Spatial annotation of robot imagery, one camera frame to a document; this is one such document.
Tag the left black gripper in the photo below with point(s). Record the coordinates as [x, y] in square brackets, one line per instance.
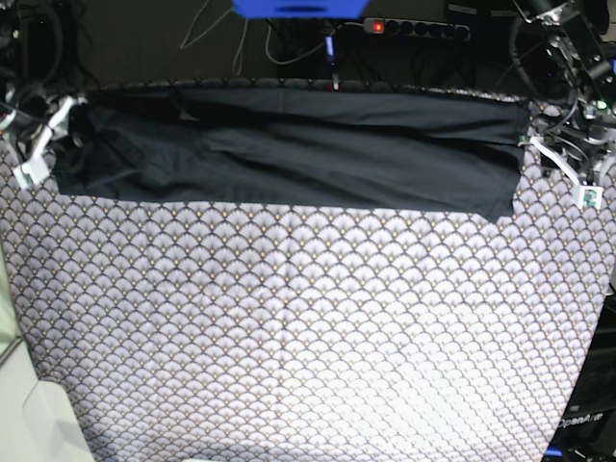
[583, 144]

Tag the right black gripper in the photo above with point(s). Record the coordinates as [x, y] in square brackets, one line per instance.
[77, 130]

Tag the dark navy T-shirt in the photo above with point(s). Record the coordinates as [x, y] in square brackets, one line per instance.
[415, 152]

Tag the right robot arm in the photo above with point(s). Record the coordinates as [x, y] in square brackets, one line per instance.
[39, 61]

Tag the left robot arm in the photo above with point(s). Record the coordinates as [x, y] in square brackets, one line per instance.
[579, 57]

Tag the blue box at top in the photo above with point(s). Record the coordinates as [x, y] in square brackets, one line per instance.
[261, 9]

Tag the fan-patterned grey tablecloth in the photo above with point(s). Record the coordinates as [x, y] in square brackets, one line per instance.
[258, 332]

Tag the black OpenArm base box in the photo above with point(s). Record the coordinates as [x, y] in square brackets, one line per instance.
[586, 431]

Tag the white cabinet corner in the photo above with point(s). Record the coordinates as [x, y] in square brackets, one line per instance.
[37, 419]

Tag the black power strip red switch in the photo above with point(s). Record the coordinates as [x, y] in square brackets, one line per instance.
[416, 29]

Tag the blue clamp handle centre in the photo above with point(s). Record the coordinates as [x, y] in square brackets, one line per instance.
[330, 51]

